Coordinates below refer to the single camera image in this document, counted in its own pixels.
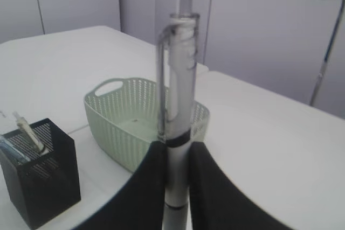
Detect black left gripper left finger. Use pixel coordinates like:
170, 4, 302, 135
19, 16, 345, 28
75, 141, 167, 229

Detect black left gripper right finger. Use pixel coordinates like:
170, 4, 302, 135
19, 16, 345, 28
189, 142, 290, 229

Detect beige patterned pen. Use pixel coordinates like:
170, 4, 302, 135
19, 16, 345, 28
12, 111, 45, 154

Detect grey pen horizontal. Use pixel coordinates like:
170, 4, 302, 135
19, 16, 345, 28
1, 135, 28, 164

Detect grey pen vertical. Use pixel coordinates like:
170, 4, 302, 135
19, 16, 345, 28
156, 0, 199, 229

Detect grey-green plastic basket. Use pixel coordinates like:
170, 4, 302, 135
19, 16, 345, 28
83, 77, 211, 173

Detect black mesh pen holder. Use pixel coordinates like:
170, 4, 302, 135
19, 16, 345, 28
1, 119, 81, 229

